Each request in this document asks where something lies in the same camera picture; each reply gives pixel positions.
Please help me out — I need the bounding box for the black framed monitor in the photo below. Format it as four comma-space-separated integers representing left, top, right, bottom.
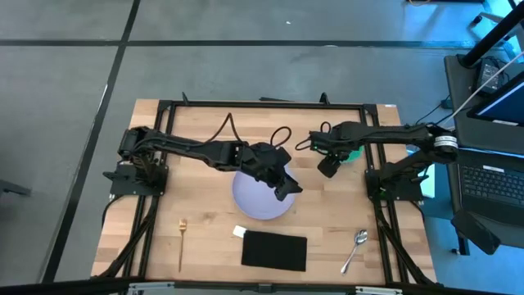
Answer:
466, 71, 524, 128

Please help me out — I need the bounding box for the lavender round plate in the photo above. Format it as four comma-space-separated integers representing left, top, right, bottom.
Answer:
232, 163, 296, 221

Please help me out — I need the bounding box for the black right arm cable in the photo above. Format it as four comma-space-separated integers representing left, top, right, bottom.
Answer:
294, 120, 333, 152

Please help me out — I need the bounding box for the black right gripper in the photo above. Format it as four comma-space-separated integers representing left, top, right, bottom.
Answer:
308, 121, 363, 179

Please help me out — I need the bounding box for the teal bowl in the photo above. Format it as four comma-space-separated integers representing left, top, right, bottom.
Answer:
341, 145, 365, 164

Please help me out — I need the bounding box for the black cloth napkin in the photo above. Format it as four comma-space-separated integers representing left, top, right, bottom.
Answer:
241, 229, 308, 273

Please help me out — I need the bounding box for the black power adapter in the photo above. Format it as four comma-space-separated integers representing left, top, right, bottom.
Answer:
474, 57, 511, 98

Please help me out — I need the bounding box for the black aluminium table frame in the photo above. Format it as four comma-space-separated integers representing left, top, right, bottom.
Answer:
92, 92, 439, 288

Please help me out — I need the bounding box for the silver spoon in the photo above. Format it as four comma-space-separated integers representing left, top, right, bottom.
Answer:
340, 229, 368, 275

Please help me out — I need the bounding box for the black pouch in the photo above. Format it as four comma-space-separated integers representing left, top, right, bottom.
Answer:
449, 209, 502, 256

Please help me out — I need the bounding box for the black laptop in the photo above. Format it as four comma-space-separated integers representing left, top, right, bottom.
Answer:
449, 147, 524, 227

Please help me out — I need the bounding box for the dark side desk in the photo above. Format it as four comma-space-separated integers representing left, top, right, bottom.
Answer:
444, 54, 524, 251

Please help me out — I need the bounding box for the gold fork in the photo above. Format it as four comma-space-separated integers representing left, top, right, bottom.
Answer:
178, 218, 188, 274

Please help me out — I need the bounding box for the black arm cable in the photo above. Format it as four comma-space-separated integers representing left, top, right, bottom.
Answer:
294, 120, 333, 152
203, 111, 293, 149

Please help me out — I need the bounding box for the white cable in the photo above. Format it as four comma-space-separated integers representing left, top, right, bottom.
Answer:
449, 51, 524, 124

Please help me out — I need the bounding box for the black camera stand pole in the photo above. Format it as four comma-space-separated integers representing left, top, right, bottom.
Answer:
458, 0, 524, 69

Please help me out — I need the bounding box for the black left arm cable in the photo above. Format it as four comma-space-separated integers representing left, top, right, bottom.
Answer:
203, 111, 293, 149

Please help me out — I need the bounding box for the grey chair base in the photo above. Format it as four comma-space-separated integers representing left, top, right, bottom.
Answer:
470, 11, 517, 52

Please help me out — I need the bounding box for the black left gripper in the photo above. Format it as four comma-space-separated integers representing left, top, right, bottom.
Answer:
241, 141, 305, 202

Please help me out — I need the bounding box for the silver bracket bar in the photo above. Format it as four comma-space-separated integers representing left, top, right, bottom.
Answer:
126, 281, 404, 295

